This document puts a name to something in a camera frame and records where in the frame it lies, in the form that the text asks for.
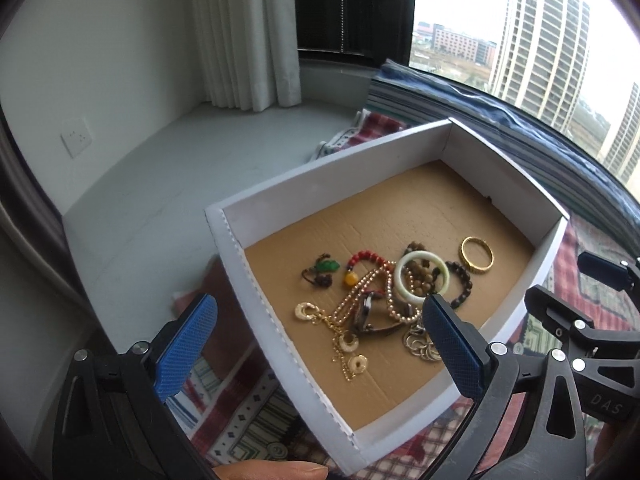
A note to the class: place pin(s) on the white wall socket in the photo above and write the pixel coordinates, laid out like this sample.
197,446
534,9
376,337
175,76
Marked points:
76,137

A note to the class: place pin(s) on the bunch of silver rings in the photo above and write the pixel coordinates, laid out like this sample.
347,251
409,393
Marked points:
417,345

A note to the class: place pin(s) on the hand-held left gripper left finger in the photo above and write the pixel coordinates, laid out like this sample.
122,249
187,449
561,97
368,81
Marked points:
187,345

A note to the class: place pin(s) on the pale jade bangle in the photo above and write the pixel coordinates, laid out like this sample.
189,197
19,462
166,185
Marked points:
405,292

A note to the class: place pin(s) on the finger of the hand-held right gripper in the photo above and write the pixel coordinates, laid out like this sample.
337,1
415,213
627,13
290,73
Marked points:
600,267
600,360

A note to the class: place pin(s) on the white cardboard box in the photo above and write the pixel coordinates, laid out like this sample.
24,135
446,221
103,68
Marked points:
400,200

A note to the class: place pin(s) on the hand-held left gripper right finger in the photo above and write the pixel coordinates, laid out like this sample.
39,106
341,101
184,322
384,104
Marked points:
452,350

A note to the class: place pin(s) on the dark window frame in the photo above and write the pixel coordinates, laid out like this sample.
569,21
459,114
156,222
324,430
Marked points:
355,10

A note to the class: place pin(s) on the white curtain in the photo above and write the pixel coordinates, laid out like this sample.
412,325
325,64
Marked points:
240,35

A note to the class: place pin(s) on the gold bangle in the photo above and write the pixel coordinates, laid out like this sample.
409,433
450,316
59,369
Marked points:
475,267

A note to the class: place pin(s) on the person's left hand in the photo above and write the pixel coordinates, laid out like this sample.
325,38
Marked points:
270,472

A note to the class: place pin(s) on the blue striped mattress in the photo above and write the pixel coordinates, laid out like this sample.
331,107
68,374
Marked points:
500,105

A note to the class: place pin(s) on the plaid printed blanket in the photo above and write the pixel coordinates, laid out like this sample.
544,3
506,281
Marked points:
240,410

